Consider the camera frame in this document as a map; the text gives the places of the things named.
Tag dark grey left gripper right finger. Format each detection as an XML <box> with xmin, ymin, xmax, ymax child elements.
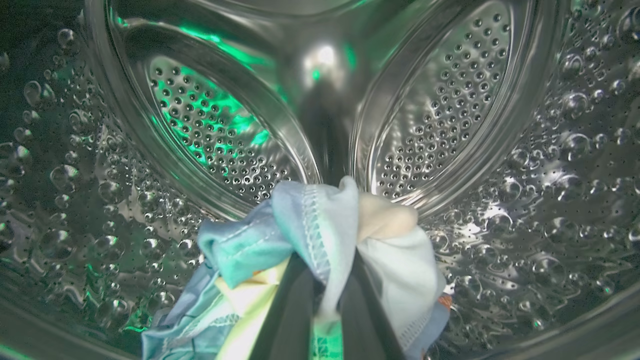
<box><xmin>340</xmin><ymin>245</ymin><xmax>406</xmax><ymax>360</ymax></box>

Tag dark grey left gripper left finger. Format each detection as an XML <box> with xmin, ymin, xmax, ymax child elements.
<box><xmin>248</xmin><ymin>252</ymin><xmax>316</xmax><ymax>360</ymax></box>

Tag blue patterned clothes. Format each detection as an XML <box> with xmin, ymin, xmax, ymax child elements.
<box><xmin>141</xmin><ymin>176</ymin><xmax>452</xmax><ymax>360</ymax></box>

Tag stainless steel washing machine drum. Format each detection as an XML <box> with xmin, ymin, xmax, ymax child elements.
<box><xmin>0</xmin><ymin>0</ymin><xmax>640</xmax><ymax>360</ymax></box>

